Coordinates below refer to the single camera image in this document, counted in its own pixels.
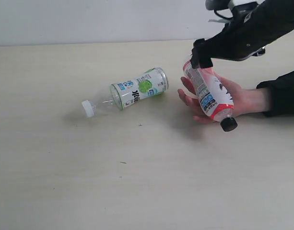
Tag orange label bottle black cap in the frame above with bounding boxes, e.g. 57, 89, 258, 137
183, 55, 237, 132

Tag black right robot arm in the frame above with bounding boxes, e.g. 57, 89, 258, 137
190, 0, 294, 69

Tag green lime label clear bottle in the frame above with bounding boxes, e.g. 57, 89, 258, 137
82, 67, 168, 117

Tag black sleeved forearm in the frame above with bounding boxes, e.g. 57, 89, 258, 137
256, 71, 294, 117

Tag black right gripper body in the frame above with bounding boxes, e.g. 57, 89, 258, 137
209, 4, 293, 61

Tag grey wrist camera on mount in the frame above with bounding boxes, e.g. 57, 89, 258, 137
205, 0, 257, 11

